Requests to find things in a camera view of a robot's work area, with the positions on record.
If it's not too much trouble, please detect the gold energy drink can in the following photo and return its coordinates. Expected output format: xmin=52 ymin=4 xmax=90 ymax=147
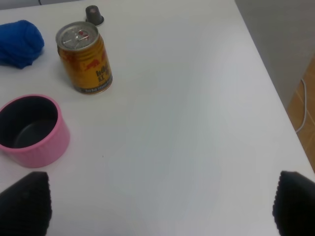
xmin=56 ymin=21 xmax=113 ymax=94

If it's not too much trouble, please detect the white cable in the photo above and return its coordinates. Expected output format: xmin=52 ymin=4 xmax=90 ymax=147
xmin=295 ymin=78 xmax=308 ymax=134

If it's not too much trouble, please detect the pink cylindrical container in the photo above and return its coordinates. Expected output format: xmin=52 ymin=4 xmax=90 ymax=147
xmin=0 ymin=94 xmax=70 ymax=168

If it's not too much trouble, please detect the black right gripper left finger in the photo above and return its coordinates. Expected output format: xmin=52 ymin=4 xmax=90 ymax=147
xmin=0 ymin=172 xmax=52 ymax=236

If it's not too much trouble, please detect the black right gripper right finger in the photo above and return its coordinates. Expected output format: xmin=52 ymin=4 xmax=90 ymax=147
xmin=272 ymin=171 xmax=315 ymax=236

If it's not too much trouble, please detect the dark coffee capsule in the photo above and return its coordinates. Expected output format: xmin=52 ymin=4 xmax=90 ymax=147
xmin=85 ymin=5 xmax=104 ymax=27

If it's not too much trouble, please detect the blue towel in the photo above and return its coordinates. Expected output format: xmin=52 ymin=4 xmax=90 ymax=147
xmin=0 ymin=20 xmax=44 ymax=69

